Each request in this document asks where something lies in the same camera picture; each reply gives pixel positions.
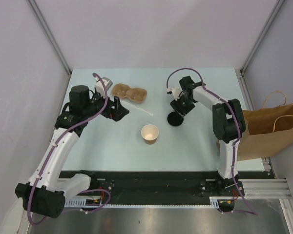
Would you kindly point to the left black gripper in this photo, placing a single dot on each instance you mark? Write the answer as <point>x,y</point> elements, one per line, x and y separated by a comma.
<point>116,113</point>

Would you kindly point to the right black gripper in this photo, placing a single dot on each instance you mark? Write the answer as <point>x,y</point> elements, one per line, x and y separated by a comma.
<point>176,104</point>

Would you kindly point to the black plastic cup lid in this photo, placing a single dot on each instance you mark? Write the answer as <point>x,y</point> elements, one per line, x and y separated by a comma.
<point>175,119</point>

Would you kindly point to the brown paper coffee cup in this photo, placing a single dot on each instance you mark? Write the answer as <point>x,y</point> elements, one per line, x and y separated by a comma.
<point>150,133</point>

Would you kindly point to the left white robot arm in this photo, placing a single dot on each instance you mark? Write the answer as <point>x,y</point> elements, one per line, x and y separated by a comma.
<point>41,194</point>

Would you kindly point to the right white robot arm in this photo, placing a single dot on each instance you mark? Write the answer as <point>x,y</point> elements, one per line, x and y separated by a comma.
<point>228,123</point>

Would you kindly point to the brown pulp cup carrier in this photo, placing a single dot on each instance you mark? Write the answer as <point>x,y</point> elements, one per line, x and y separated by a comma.
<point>137,95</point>

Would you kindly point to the white wrapped straw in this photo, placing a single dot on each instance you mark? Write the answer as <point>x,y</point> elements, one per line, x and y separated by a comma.
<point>137,108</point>

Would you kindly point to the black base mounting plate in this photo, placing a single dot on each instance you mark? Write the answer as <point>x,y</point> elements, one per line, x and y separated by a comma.
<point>102,196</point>

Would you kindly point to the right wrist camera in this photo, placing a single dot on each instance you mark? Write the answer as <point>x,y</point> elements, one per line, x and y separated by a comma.
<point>175,91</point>

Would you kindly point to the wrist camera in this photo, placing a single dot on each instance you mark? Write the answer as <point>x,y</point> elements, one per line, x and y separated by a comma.
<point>175,91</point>
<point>103,87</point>

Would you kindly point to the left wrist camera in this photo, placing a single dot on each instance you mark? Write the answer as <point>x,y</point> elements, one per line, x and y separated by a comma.
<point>103,87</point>

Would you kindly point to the white slotted cable duct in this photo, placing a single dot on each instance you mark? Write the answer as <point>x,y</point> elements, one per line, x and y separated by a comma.
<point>146,206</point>

